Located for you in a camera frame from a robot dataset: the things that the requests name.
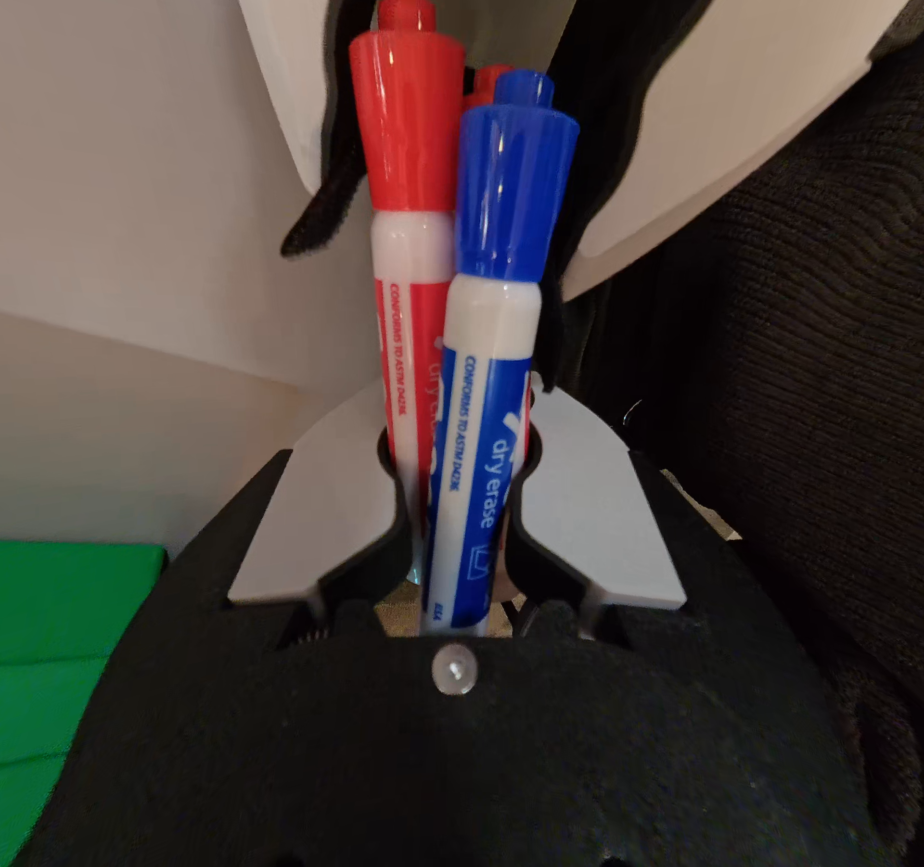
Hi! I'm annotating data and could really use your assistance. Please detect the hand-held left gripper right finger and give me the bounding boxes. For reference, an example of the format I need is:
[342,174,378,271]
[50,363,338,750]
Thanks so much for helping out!
[505,394,688,640]

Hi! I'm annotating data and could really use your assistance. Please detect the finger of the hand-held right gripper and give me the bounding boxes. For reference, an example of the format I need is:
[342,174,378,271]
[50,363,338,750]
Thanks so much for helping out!
[556,0,924,303]
[220,0,407,194]

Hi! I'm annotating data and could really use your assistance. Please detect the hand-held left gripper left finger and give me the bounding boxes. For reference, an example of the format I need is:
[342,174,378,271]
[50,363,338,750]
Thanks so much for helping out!
[226,383,417,626]

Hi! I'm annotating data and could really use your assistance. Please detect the red dry erase marker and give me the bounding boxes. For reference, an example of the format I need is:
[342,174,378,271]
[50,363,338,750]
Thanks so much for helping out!
[348,0,466,581]
[462,64,539,406]

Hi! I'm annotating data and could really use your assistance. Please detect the blue dry erase marker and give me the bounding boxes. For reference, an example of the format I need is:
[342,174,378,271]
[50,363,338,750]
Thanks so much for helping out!
[421,72,580,638]

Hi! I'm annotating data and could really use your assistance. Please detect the green plastic bin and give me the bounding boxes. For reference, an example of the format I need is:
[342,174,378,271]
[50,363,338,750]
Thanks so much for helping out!
[0,538,168,867]

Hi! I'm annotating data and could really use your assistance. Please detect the dark corduroy pants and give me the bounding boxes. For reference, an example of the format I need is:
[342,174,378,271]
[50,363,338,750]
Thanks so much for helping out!
[538,0,744,449]

